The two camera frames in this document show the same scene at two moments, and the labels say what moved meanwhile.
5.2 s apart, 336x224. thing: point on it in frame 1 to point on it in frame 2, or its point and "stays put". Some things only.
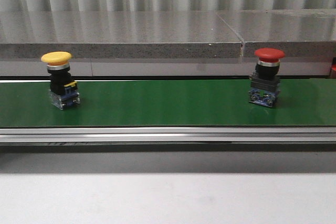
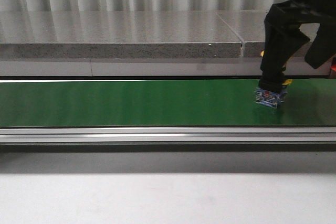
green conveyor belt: x=169 y=103 stays put
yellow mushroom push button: x=63 y=92 to x=270 y=98
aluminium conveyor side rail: x=146 y=135 stays put
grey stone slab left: x=117 y=34 stays put
